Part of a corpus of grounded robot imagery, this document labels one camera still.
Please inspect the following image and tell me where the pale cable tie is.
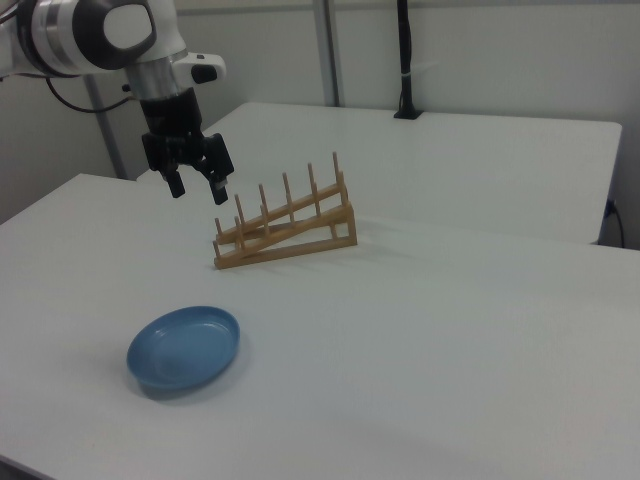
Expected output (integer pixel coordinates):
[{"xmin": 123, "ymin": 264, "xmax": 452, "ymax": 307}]
[{"xmin": 401, "ymin": 60, "xmax": 441, "ymax": 81}]

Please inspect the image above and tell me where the wooden plate rack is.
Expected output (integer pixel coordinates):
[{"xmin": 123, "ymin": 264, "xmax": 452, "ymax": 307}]
[{"xmin": 212, "ymin": 151, "xmax": 360, "ymax": 271}]

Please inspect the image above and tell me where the blue round plate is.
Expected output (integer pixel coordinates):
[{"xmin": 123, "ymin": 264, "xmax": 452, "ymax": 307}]
[{"xmin": 125, "ymin": 304, "xmax": 242, "ymax": 390}]

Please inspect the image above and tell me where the black cable at table edge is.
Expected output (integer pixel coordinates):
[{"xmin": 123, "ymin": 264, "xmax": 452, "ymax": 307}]
[{"xmin": 605, "ymin": 198, "xmax": 627, "ymax": 248}]

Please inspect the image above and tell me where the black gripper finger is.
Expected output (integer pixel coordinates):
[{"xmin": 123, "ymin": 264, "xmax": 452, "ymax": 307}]
[
  {"xmin": 199, "ymin": 133, "xmax": 236, "ymax": 207},
  {"xmin": 160, "ymin": 164, "xmax": 187, "ymax": 200}
]

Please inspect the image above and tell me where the black pole with base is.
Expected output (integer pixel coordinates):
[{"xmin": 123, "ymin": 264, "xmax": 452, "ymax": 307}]
[{"xmin": 392, "ymin": 0, "xmax": 426, "ymax": 121}]

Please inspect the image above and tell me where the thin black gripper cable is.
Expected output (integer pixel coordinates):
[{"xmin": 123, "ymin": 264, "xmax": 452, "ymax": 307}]
[{"xmin": 46, "ymin": 74, "xmax": 142, "ymax": 114}]

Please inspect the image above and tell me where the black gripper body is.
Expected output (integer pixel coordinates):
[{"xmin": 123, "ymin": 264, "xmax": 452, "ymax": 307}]
[{"xmin": 139, "ymin": 88, "xmax": 223, "ymax": 182}]

